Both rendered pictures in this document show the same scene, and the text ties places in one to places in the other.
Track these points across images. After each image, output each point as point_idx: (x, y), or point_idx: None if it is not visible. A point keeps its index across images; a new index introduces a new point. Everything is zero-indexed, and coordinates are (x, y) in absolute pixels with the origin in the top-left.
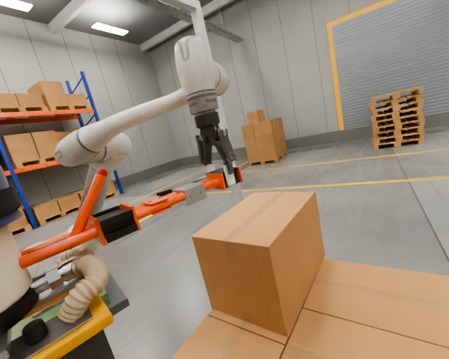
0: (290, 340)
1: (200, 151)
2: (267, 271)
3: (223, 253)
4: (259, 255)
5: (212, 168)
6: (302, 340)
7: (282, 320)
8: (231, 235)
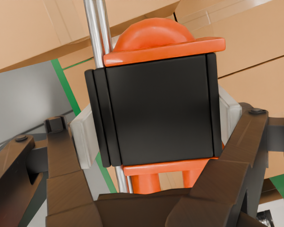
0: (178, 15)
1: (20, 221)
2: (165, 11)
3: (69, 46)
4: (155, 12)
5: (91, 131)
6: (189, 4)
7: (171, 14)
8: (60, 16)
